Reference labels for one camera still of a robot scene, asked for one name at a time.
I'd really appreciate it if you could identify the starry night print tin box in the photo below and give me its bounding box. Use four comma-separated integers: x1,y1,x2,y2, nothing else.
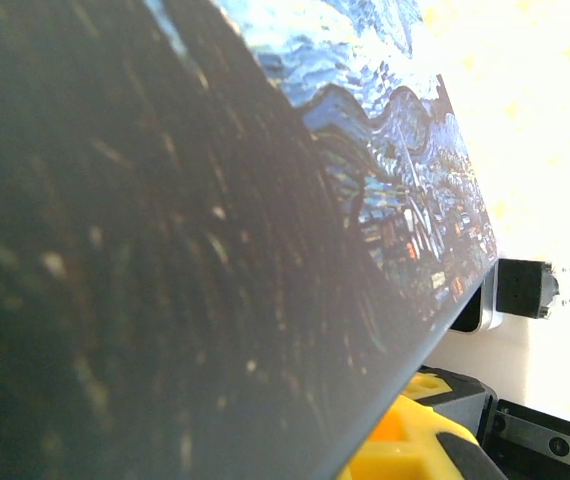
0,0,499,480

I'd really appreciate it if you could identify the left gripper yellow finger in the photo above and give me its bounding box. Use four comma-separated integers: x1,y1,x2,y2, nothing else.
337,366,511,480

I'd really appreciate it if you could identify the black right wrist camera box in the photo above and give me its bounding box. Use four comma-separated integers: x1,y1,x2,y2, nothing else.
479,398,570,480

